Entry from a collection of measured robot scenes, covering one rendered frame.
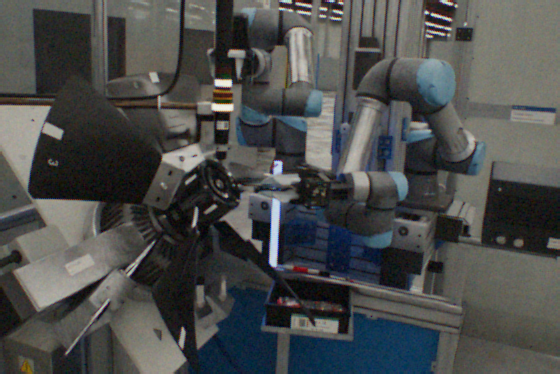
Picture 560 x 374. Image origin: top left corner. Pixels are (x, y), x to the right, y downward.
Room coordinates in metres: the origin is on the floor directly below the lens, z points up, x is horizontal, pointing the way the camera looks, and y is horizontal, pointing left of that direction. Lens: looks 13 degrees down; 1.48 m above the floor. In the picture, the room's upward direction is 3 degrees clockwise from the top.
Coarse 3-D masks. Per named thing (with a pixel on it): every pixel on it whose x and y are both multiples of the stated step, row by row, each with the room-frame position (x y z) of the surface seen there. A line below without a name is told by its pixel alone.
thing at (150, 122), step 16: (112, 80) 1.17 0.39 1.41; (128, 80) 1.18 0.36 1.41; (144, 80) 1.19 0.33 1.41; (160, 80) 1.21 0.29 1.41; (192, 80) 1.25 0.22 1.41; (176, 96) 1.18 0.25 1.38; (192, 96) 1.20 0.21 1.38; (128, 112) 1.12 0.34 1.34; (144, 112) 1.13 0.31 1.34; (160, 112) 1.14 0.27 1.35; (176, 112) 1.14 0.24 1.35; (192, 112) 1.16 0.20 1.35; (144, 128) 1.10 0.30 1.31; (160, 128) 1.11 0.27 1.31; (176, 128) 1.11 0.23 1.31; (192, 128) 1.12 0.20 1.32; (160, 144) 1.08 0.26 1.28; (176, 144) 1.08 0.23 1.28
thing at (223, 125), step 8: (216, 112) 1.10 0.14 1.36; (224, 112) 1.09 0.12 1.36; (216, 120) 1.10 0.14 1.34; (224, 120) 1.09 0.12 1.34; (216, 128) 1.10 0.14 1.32; (224, 128) 1.09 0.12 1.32; (216, 136) 1.10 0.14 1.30; (224, 136) 1.10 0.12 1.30; (224, 144) 1.10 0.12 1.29; (216, 152) 1.10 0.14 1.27; (224, 152) 1.10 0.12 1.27
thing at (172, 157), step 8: (192, 144) 1.09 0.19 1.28; (168, 152) 1.07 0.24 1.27; (176, 152) 1.08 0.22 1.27; (184, 152) 1.08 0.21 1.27; (192, 152) 1.08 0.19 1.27; (200, 152) 1.08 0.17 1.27; (168, 160) 1.06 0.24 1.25; (176, 160) 1.06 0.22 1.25; (192, 160) 1.07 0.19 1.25; (200, 160) 1.07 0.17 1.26; (184, 168) 1.05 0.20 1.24
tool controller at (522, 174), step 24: (504, 168) 1.22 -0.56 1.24; (528, 168) 1.21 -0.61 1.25; (552, 168) 1.20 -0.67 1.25; (504, 192) 1.16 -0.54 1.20; (528, 192) 1.14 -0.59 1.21; (552, 192) 1.12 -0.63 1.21; (504, 216) 1.17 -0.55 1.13; (528, 216) 1.15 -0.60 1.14; (552, 216) 1.13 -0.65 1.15; (480, 240) 1.22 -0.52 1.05; (504, 240) 1.16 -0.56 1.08; (528, 240) 1.16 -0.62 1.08; (552, 240) 1.14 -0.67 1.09
